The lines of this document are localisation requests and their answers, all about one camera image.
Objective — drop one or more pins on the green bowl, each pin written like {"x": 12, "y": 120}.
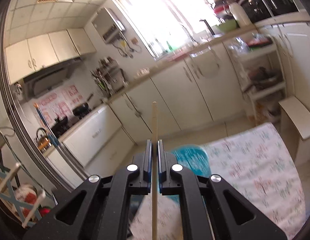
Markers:
{"x": 227, "y": 26}

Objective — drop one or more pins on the teal perforated plastic basket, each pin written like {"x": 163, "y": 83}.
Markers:
{"x": 192, "y": 157}

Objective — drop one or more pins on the blue handled mop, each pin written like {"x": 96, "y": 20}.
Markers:
{"x": 53, "y": 139}

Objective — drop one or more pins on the black frying pan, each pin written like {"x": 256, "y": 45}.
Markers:
{"x": 83, "y": 109}

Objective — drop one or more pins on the blue and cream shelf rack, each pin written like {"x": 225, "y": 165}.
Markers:
{"x": 11, "y": 177}

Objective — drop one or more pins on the white thermos jug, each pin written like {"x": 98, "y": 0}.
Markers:
{"x": 239, "y": 14}

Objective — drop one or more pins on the floral tablecloth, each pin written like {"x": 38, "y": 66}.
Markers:
{"x": 256, "y": 162}

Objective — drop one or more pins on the wooden chopstick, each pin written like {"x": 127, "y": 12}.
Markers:
{"x": 154, "y": 170}

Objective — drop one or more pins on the grey wall water heater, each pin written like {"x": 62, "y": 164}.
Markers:
{"x": 108, "y": 26}

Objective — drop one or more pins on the white three-tier rolling cart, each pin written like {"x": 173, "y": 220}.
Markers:
{"x": 259, "y": 69}

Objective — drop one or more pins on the small white step stool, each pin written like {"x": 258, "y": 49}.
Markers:
{"x": 293, "y": 112}

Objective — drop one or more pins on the black range hood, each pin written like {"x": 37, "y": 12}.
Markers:
{"x": 46, "y": 79}

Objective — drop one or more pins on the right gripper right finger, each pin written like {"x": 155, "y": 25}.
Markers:
{"x": 210, "y": 207}

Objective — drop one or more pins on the wall spice rack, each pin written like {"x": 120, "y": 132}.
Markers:
{"x": 109, "y": 77}

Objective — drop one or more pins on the chrome kitchen faucet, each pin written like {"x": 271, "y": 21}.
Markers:
{"x": 188, "y": 33}

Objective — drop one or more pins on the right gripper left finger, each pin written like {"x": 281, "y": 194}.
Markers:
{"x": 99, "y": 207}

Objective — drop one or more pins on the red and white plush toy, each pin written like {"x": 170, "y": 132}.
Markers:
{"x": 26, "y": 193}

